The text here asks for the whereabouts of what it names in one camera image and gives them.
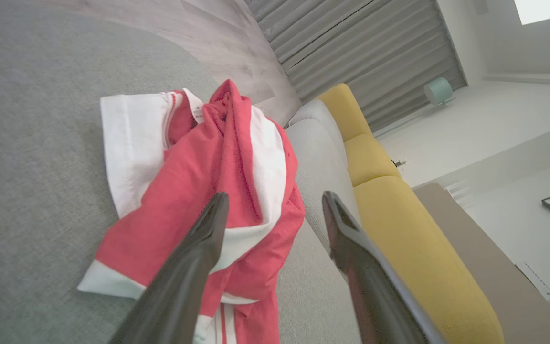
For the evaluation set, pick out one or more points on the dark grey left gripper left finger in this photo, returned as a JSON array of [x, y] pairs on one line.
[[184, 286]]

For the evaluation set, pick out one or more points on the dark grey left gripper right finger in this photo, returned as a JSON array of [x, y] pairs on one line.
[[375, 296]]

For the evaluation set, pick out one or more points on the red and white garment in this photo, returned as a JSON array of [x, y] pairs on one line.
[[198, 167]]

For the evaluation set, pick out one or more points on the long yellow sofa backrest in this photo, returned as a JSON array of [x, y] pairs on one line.
[[428, 267]]

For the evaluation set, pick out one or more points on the beige ledge behind sofa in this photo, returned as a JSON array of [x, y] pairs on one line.
[[499, 291]]

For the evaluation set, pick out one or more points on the small dark metal fixture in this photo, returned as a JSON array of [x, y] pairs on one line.
[[399, 163]]

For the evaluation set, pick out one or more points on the medium yellow sofa backrest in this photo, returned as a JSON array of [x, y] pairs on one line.
[[368, 157]]

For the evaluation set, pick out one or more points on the long grey sofa seat cushion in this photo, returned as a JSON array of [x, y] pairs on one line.
[[320, 167]]

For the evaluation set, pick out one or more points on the end yellow sofa backrest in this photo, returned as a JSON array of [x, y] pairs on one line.
[[344, 107]]

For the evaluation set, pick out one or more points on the short grey sofa seat cushion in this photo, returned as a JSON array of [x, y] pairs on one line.
[[315, 111]]

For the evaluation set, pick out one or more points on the large grey sofa chaise cushion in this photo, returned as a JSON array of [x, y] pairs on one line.
[[31, 143]]

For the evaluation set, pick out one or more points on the mint green floor lamp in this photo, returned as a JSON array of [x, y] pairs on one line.
[[438, 91]]

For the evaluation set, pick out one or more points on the grey pleated curtain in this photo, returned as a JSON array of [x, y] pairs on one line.
[[351, 48]]

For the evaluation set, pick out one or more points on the bright ceiling light panel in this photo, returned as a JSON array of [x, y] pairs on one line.
[[549, 9]]

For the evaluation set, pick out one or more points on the white wall power strip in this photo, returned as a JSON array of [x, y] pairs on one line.
[[537, 284]]

